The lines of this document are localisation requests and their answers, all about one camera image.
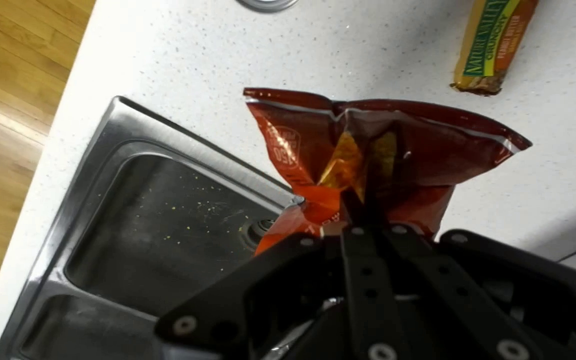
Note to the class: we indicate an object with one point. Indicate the green soda can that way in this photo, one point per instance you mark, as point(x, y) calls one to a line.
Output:
point(266, 6)

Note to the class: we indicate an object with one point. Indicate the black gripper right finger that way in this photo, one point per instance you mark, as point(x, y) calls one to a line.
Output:
point(460, 298)

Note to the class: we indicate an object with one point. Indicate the red doritos packet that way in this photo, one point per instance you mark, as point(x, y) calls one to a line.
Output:
point(402, 157)

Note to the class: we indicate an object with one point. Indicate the green yellow granola bar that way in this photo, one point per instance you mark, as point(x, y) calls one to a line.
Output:
point(493, 36)

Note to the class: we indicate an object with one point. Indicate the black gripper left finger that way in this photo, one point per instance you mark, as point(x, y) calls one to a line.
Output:
point(243, 315)

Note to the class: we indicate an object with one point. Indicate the stainless steel sink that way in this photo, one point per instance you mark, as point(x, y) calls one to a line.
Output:
point(153, 215)

